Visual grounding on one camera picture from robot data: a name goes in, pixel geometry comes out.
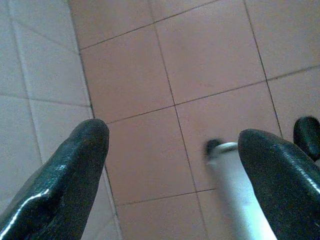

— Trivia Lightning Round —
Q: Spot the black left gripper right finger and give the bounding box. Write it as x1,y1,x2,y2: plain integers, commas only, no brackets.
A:
237,128,320,240

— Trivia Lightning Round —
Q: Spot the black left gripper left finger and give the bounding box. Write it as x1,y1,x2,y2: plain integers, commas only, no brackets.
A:
0,118,110,240

